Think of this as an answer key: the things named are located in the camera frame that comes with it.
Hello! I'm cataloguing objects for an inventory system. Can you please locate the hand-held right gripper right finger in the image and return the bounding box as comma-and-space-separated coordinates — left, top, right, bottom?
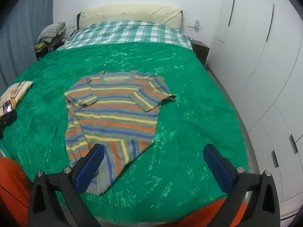
203, 143, 281, 227

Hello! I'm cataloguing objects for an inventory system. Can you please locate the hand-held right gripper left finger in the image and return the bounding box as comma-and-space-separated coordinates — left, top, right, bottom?
28, 143, 105, 227

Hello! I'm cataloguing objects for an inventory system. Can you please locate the striped knit sweater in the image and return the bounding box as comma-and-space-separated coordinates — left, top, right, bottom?
64, 70, 177, 195

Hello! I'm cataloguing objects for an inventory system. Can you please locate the dark and yellow clothes pile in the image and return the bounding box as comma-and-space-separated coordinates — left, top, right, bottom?
34, 43, 50, 53

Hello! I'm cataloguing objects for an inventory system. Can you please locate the smartphone with lit screen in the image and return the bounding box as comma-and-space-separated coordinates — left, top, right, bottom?
1, 100, 13, 114

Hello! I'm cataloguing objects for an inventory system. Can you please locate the cream folded cloth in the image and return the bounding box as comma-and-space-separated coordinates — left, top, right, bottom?
0, 81, 34, 110

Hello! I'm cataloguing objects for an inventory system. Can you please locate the orange fleece blanket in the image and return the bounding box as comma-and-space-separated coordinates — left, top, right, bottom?
0, 157, 248, 227

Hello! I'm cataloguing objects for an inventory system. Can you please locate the green floral bedspread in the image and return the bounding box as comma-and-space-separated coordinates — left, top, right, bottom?
0, 41, 248, 225

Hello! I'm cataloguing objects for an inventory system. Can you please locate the blue-grey curtain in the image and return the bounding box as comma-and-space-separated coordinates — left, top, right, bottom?
0, 0, 56, 90

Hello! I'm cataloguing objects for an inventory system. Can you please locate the checked cloth bundle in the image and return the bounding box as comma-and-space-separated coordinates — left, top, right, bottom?
38, 22, 67, 43

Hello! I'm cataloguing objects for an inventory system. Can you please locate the white wardrobe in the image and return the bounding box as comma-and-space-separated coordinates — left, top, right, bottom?
205, 0, 303, 220

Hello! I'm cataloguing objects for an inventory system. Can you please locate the dark wooden nightstand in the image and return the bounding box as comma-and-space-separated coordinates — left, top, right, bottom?
189, 38, 211, 66

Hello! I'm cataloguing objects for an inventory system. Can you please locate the green checkered pillow cover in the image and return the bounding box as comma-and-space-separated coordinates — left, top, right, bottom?
57, 20, 193, 51

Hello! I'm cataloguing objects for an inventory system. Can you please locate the cream padded headboard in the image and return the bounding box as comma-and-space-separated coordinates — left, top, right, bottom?
77, 5, 184, 32

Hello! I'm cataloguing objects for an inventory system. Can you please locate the wall socket with blue plug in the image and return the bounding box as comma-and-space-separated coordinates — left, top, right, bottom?
187, 19, 203, 32

